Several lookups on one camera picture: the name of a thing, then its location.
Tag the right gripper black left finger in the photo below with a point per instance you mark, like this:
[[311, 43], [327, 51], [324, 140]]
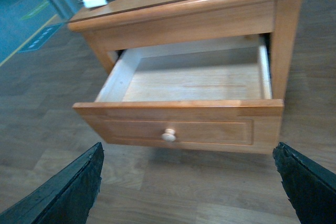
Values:
[[67, 197]]

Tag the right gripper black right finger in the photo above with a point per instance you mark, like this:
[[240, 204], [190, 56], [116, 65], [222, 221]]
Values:
[[309, 186]]

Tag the green floor marking sign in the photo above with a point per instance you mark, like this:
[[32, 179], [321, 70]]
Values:
[[41, 38]]

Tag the wooden nightstand cabinet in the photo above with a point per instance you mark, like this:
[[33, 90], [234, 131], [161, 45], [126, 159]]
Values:
[[124, 24]]

